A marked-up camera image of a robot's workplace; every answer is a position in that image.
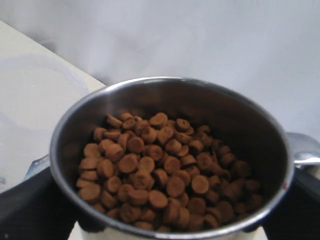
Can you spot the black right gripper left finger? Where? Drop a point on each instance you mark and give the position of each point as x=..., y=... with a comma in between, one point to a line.
x=36, y=209

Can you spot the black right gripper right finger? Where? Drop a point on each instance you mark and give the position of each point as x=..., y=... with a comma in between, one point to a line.
x=297, y=216

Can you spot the steel mug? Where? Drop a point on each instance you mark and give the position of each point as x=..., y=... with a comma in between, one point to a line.
x=171, y=158

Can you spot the clear plastic tumbler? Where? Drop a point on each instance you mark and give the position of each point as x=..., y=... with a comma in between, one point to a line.
x=35, y=91

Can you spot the white curtain backdrop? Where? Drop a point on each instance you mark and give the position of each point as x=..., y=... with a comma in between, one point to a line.
x=268, y=50

